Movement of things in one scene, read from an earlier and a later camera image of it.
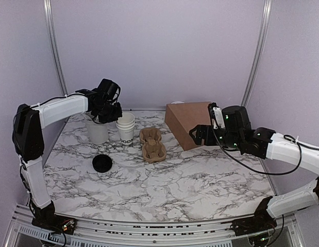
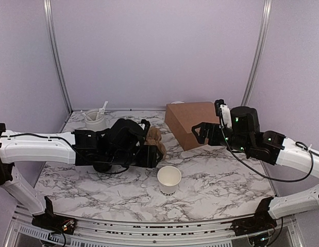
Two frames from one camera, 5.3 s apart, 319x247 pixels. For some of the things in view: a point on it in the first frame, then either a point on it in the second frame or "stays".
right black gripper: x=201 y=128 stays
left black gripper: x=118 y=113 -> x=149 y=159
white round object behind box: x=177 y=102 stays
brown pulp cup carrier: x=154 y=151 stays
